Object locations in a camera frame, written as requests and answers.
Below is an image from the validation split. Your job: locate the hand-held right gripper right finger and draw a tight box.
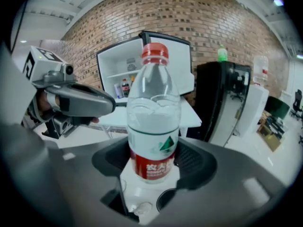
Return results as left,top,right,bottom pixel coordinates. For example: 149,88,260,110
146,138,286,227

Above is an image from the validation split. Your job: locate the tall black glass-door fridge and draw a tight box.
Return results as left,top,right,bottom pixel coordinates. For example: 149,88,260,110
196,61,252,148

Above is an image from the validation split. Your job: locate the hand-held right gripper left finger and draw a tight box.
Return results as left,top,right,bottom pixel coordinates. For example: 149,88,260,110
58,137,140,227

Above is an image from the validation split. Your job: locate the white water dispenser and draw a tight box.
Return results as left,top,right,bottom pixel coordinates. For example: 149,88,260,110
236,84,270,138

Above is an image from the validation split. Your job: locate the black office chair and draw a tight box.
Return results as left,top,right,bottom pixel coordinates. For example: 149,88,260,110
290,88,303,122

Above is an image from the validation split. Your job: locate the green plastic bottle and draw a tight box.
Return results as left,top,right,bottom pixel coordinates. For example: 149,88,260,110
217,44,228,62

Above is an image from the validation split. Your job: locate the clear dispenser water jug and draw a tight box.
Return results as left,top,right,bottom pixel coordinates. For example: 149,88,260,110
252,55,269,86

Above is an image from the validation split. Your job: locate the brown cardboard box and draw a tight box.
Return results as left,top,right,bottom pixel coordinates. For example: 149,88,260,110
262,132,282,152

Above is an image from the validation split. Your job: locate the white table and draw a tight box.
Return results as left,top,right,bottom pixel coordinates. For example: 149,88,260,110
94,96,202,139

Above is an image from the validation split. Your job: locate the person's left hand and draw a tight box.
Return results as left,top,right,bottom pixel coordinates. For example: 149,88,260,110
35,90,100,125

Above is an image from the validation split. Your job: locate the dark cola bottle red cap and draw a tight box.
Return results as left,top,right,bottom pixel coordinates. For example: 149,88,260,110
121,79,130,98

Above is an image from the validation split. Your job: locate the person's right white shoe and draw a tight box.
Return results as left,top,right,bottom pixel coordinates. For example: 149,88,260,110
129,201,154,216

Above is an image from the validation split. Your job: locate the white wire fridge shelf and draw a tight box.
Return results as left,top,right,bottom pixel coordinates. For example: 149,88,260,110
106,70,140,79

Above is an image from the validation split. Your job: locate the black printed box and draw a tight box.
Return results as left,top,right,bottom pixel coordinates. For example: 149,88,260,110
260,116,288,139

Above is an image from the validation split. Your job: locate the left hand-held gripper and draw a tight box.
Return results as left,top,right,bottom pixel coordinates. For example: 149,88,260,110
23,45,116,140

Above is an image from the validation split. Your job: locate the clear water bottle red label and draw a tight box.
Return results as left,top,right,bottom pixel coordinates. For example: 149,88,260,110
126,43,182,184

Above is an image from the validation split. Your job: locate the dark green armchair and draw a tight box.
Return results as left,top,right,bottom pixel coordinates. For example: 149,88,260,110
265,96,291,120

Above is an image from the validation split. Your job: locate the mini fridge door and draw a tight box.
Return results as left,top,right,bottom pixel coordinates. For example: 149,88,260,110
138,31,192,96

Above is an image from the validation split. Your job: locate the silver purple drink can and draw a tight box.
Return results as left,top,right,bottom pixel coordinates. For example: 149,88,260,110
113,83,124,99

